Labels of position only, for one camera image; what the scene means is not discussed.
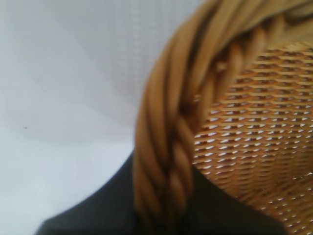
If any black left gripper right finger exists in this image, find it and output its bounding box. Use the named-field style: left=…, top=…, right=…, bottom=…
left=192, top=168, right=290, bottom=235

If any tan woven wicker basket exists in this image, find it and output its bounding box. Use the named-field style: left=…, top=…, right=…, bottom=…
left=134, top=0, right=313, bottom=235

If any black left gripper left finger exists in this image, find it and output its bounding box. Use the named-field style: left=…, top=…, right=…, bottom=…
left=36, top=156, right=135, bottom=235

